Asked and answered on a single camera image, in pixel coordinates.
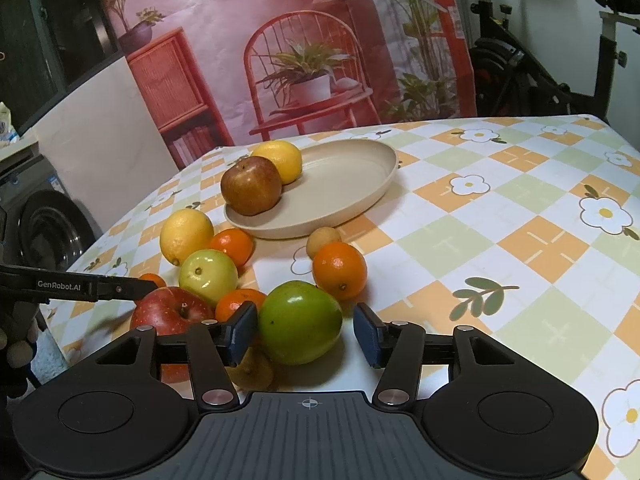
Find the yellow lemon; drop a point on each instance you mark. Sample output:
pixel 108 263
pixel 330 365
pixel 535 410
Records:
pixel 186 236
pixel 285 160

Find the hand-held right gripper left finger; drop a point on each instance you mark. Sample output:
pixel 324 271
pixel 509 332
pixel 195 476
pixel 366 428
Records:
pixel 245 330

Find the person's left hand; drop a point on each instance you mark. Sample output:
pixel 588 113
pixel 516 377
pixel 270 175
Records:
pixel 20 352

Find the yellow-green apple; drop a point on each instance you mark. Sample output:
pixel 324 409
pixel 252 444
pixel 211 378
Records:
pixel 208 276

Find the black exercise bike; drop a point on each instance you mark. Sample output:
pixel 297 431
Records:
pixel 500 75

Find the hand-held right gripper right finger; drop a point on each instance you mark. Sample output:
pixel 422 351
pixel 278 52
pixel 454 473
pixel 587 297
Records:
pixel 365 335

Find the red apple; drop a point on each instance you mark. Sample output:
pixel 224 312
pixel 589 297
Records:
pixel 167 312

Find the green apple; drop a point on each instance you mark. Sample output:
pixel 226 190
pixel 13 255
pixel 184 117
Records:
pixel 300 322

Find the small tan round fruit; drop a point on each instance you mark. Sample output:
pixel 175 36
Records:
pixel 322 241

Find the dark window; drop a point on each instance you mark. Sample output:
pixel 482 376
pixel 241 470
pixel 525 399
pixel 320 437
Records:
pixel 50 35

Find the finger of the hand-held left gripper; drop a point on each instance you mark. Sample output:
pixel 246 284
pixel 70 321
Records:
pixel 75 285

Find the beige plate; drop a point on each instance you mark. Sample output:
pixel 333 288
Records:
pixel 330 185

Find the checkered flower tablecloth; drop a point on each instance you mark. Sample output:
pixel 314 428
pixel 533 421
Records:
pixel 500 210

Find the white printed bag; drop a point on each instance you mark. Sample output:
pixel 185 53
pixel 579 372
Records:
pixel 7 125

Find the pink printed wall tapestry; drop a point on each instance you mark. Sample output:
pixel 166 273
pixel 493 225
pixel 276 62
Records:
pixel 225 35

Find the brown-red apple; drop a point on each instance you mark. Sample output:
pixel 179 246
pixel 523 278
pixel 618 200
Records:
pixel 251 186

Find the yellow-brown fruit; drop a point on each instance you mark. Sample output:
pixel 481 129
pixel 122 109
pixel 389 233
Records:
pixel 255 372

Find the grey washing machine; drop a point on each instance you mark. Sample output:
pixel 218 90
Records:
pixel 50 225

